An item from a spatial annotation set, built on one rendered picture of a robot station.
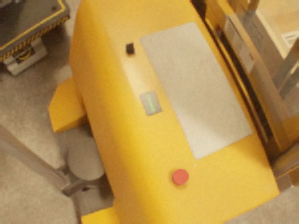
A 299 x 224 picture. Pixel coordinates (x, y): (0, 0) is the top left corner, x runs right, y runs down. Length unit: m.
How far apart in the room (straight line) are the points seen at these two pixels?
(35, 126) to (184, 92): 1.18
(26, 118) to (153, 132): 1.20
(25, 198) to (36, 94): 0.62
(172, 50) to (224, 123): 0.24
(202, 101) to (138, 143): 0.19
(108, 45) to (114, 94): 0.15
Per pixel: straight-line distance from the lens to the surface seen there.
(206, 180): 0.83
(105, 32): 0.99
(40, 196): 1.81
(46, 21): 1.83
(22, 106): 1.98
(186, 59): 0.93
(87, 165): 1.31
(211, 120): 0.86
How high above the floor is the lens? 1.70
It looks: 69 degrees down
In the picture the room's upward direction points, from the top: 2 degrees counter-clockwise
